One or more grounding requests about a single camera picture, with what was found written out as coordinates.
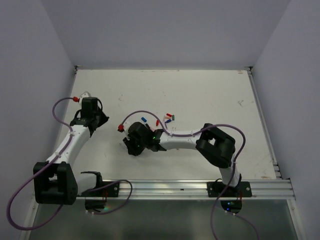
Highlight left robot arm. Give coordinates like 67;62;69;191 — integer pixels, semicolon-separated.
33;96;109;205

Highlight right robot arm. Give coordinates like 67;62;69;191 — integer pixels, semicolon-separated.
117;122;242;197

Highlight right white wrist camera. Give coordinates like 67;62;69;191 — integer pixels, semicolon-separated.
123;124;131;136

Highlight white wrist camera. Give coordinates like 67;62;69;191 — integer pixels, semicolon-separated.
79;91;91;99
123;124;131;136

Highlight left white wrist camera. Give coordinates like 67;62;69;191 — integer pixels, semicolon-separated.
79;91;91;99

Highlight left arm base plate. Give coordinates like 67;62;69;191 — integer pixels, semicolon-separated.
93;181;120;198

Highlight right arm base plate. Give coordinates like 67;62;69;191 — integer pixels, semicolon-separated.
206;181;253;198

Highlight aluminium front rail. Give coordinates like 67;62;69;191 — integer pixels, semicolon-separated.
74;178;293;201

